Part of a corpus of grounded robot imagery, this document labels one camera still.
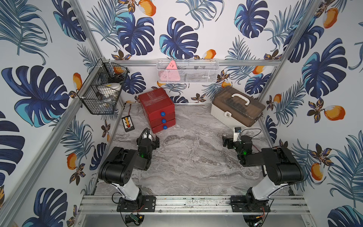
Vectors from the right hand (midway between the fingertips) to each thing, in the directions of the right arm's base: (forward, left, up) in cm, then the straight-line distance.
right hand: (231, 135), depth 97 cm
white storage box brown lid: (+12, -3, +15) cm, 20 cm away
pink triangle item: (+26, +40, +31) cm, 57 cm away
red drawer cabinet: (+7, +47, +18) cm, 51 cm away
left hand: (-2, +56, +3) cm, 56 cm away
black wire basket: (+9, +79, +31) cm, 85 cm away
